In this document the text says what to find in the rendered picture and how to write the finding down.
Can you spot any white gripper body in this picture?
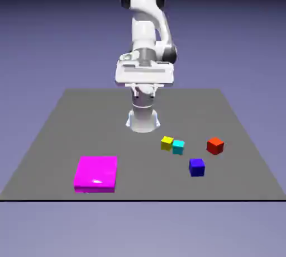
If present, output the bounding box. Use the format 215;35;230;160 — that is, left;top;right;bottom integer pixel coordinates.
115;60;175;88

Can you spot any small yellow cube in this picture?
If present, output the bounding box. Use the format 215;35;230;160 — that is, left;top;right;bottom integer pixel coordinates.
160;136;174;151

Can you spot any small cyan cube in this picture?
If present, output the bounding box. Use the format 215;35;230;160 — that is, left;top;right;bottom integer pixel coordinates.
172;140;185;155

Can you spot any small red cube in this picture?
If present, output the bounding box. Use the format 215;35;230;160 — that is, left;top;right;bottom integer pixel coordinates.
206;137;225;155

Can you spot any small blue cube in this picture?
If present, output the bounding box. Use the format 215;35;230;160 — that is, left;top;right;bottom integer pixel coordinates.
188;158;206;177

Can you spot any large magenta box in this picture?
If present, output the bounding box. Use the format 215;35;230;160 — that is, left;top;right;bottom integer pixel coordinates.
73;155;118;194

